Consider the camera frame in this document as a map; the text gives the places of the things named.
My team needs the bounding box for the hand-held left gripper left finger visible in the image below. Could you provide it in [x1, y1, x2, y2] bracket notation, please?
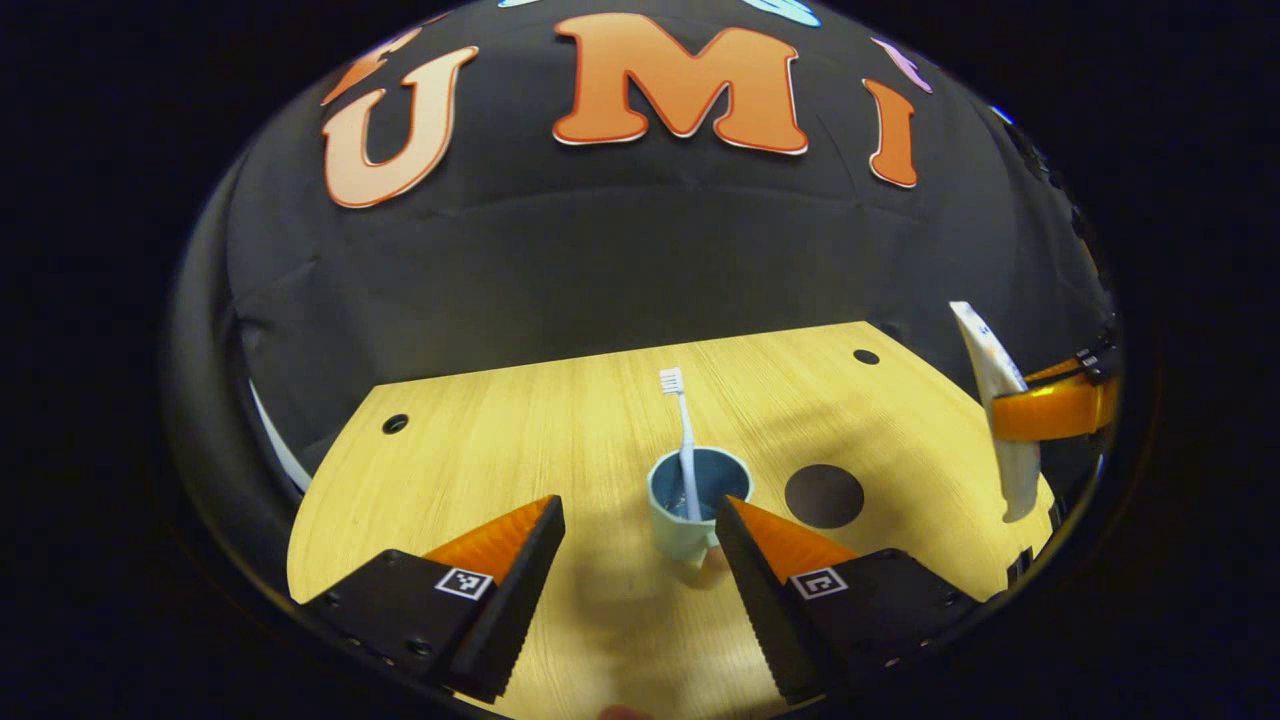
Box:
[300, 495, 566, 704]

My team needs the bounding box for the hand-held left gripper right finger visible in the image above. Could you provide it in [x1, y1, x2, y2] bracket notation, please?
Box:
[714, 495, 986, 706]

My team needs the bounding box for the white toothpaste tube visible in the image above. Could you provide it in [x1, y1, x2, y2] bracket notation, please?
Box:
[948, 301, 1043, 524]

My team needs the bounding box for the light blue cup wooden handle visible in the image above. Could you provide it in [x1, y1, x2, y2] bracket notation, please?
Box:
[647, 447, 753, 571]

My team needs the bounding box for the dark round coaster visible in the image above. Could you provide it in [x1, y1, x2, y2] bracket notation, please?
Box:
[784, 463, 866, 530]

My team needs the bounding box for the white toothbrush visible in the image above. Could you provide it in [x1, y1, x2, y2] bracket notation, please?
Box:
[659, 367, 704, 523]

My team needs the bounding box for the wooden desktop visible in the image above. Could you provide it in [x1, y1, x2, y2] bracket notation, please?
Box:
[287, 320, 1056, 720]

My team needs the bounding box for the black backdrop cloth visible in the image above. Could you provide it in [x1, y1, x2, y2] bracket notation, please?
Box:
[170, 0, 1121, 601]

